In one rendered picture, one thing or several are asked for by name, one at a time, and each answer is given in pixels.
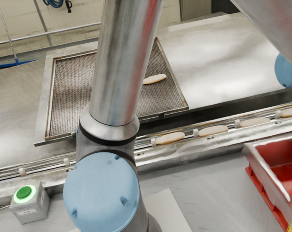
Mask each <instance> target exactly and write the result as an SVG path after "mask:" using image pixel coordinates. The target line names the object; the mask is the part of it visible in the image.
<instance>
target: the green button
mask: <svg viewBox="0 0 292 232"><path fill-rule="evenodd" d="M31 193H32V188H31V187H30V186H24V187H22V188H20V189H19V190H18V191H17V193H16V197H17V199H18V200H23V199H26V198H27V197H29V196H30V195H31Z"/></svg>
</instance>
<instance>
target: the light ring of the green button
mask: <svg viewBox="0 0 292 232"><path fill-rule="evenodd" d="M27 186H30V187H31V188H32V193H31V195H30V196H29V197H27V198H26V199H23V200H18V199H17V197H16V193H17V192H16V193H15V195H14V200H15V201H16V202H17V203H24V202H26V201H28V200H30V199H31V198H32V197H33V196H34V194H35V187H34V186H32V185H27Z"/></svg>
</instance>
